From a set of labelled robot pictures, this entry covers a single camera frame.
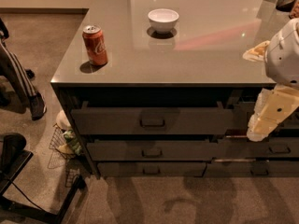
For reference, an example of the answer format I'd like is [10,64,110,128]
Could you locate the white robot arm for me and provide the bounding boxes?
[243,18,299,142]

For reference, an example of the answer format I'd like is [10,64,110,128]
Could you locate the brown basket top right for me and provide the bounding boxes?
[289,0,299,19]

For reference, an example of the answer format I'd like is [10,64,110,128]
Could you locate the dark cabinet counter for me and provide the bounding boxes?
[51,0,299,177]

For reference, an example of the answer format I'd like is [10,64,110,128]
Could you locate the white bowl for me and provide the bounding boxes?
[148,8,179,34]

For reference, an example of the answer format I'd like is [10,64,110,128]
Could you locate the red soda can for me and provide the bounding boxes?
[82,25,108,66]

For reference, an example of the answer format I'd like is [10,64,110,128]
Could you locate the green snack bag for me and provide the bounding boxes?
[63,130,82,156]

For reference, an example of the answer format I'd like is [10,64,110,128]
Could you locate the black shoe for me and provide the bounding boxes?
[29,93,47,120]

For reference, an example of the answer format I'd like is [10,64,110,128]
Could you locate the person leg striped trousers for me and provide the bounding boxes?
[0,43,37,99]

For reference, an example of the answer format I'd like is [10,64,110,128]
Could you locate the wire basket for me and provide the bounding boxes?
[48,125,80,188]

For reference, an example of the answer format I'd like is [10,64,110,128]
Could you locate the black chair frame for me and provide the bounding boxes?
[0,133,87,224]

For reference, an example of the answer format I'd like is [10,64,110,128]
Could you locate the black cable on floor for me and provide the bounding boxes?
[3,171,48,213]

